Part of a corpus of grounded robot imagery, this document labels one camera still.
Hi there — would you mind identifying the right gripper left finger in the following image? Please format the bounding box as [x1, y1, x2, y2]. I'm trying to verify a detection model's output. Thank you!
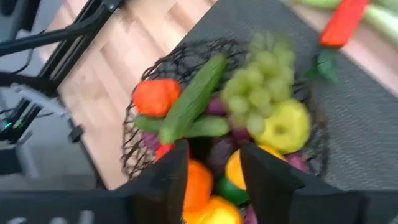
[0, 139, 190, 224]

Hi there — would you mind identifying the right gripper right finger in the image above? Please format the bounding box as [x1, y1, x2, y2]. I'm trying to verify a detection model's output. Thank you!
[239, 142, 398, 224]

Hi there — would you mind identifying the yellow lemon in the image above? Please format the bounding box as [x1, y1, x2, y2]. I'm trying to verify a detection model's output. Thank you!
[183, 195, 244, 224]

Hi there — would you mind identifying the grey woven placemat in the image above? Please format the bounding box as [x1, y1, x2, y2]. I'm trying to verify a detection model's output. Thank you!
[180, 0, 398, 192]

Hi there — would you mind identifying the black aluminium table frame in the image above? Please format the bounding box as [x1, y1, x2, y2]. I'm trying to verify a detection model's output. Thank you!
[0, 0, 125, 190]

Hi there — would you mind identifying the red yellow mango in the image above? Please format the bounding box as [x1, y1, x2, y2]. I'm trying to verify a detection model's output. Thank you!
[155, 142, 175, 161]

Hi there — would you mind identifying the dark woven wire basket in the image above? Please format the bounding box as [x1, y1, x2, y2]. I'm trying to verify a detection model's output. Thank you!
[120, 37, 330, 187]

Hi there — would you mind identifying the green bell pepper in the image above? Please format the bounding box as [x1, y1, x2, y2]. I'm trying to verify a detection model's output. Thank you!
[214, 175, 249, 206]

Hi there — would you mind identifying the red orange carrot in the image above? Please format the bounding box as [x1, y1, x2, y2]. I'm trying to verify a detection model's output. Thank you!
[304, 0, 369, 83]

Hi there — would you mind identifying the red orange tomato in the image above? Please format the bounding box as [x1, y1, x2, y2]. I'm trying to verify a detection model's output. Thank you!
[132, 78, 183, 118]

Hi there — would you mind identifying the dark purple eggplant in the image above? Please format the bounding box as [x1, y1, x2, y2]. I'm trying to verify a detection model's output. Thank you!
[205, 136, 242, 177]

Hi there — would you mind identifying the orange fruit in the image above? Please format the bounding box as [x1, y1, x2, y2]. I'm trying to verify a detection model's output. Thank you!
[183, 160, 215, 214]

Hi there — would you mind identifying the green cucumber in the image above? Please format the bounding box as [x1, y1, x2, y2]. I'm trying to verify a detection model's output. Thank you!
[133, 114, 230, 139]
[158, 53, 228, 146]

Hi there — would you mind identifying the lime green apple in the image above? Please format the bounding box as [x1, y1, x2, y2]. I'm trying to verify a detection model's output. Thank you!
[253, 98, 312, 155]

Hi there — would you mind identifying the green grape bunch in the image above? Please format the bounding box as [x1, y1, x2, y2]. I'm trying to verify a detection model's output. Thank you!
[220, 30, 296, 136]

